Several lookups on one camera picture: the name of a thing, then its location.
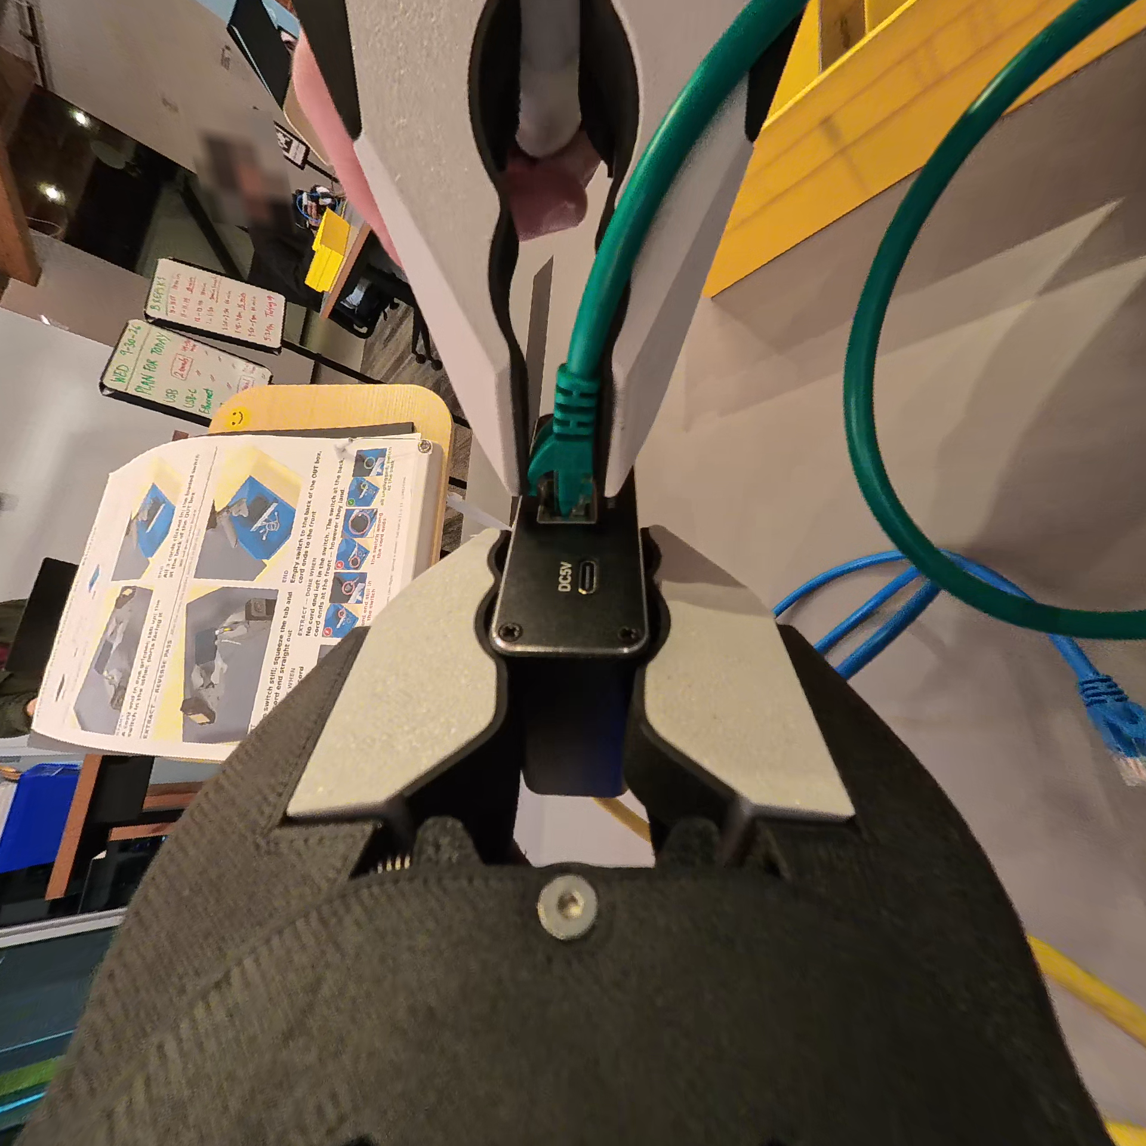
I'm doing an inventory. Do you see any blue ethernet cable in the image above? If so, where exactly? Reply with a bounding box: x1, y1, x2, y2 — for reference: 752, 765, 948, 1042
774, 550, 1146, 789

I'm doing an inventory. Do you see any white metal document stand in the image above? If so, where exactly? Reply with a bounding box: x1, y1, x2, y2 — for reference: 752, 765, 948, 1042
414, 437, 513, 550

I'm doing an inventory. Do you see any green ethernet cable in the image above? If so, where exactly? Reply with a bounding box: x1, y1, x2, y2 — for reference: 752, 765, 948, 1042
527, 0, 1146, 642

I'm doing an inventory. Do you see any printed instruction sheet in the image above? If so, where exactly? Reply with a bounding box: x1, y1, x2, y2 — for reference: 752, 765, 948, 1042
32, 434, 422, 763

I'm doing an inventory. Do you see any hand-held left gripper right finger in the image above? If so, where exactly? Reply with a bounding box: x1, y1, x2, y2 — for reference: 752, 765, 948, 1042
625, 526, 858, 866

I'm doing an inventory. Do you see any large yellow plastic bin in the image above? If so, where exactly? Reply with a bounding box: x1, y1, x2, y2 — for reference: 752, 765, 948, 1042
703, 0, 1146, 302

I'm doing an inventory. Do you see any white and blue box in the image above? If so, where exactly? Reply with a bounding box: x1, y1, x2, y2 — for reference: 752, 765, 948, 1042
0, 762, 83, 875

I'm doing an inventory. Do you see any whiteboard with green writing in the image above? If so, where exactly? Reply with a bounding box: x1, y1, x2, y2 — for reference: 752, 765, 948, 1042
100, 321, 274, 426

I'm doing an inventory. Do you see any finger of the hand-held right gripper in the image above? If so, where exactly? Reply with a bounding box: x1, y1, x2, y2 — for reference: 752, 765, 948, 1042
344, 0, 531, 496
594, 0, 755, 499

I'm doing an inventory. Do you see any whiteboard with red writing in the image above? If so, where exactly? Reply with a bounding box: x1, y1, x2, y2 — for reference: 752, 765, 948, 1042
143, 258, 287, 353

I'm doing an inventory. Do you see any small yellow parts bin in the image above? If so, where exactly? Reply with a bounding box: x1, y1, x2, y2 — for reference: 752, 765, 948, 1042
304, 209, 354, 293

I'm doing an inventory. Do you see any yellow ethernet cable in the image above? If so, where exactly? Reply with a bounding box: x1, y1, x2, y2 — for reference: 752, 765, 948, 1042
594, 796, 1146, 1146

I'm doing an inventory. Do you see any brown background work table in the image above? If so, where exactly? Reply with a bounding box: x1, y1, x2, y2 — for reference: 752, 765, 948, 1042
318, 201, 422, 346

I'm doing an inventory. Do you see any black ethernet splitter box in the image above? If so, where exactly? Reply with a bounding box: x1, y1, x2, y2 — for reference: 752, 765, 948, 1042
487, 484, 650, 799

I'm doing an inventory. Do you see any person's right hand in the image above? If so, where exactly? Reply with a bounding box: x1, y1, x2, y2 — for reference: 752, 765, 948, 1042
504, 133, 596, 243

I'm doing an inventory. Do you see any brown wooden side table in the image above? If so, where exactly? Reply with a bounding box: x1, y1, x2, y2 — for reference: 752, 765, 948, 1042
45, 752, 209, 901

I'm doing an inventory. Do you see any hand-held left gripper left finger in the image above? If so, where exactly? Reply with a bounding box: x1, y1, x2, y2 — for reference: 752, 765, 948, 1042
285, 529, 519, 866

